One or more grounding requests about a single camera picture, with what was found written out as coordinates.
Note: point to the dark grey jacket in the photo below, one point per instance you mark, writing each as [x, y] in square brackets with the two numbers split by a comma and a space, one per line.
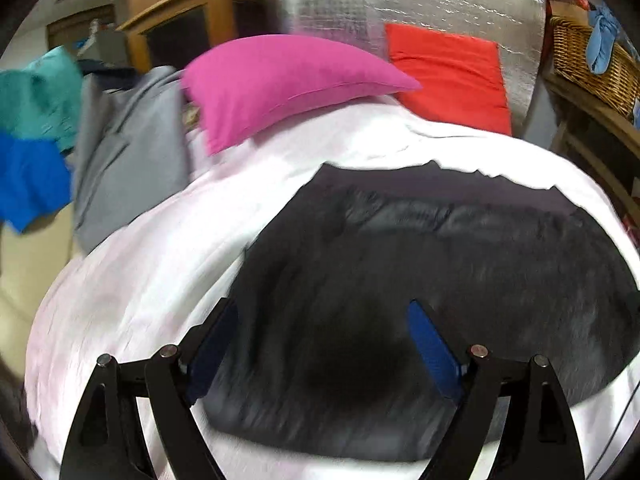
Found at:
[400, 270]

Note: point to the wooden cabinet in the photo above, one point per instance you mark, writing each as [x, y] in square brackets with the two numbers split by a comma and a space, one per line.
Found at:
[200, 20]

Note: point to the wooden door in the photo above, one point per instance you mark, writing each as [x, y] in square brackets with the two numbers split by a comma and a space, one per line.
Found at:
[75, 27]

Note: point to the pink pillow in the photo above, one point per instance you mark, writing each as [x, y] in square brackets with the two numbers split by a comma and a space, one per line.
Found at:
[280, 85]

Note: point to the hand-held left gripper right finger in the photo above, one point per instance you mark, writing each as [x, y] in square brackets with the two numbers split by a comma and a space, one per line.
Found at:
[435, 350]

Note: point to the bright blue garment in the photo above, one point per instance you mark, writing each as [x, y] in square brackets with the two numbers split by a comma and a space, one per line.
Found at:
[30, 180]

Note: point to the red pillow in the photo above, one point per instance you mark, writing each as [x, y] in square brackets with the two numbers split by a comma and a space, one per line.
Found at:
[450, 80]

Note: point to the teal garment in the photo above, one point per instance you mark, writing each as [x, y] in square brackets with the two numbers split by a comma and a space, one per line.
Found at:
[40, 95]

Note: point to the dark navy garment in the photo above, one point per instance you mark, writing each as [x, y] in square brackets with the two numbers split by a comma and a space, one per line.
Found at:
[112, 72]

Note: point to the white bed sheet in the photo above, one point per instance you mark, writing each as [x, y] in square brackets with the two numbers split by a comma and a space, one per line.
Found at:
[150, 270]

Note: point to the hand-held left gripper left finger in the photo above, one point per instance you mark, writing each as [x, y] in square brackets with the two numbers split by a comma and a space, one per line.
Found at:
[210, 355]

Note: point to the wicker basket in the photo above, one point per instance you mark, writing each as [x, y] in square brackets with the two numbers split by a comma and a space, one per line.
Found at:
[585, 65]

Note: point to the grey garment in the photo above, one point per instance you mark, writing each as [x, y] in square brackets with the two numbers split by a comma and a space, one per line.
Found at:
[130, 160]

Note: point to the wooden shelf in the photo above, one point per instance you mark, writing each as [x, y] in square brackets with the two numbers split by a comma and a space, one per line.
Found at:
[600, 140]

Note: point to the light blue cloth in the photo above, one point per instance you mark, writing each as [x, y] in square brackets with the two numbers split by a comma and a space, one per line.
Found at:
[602, 40]

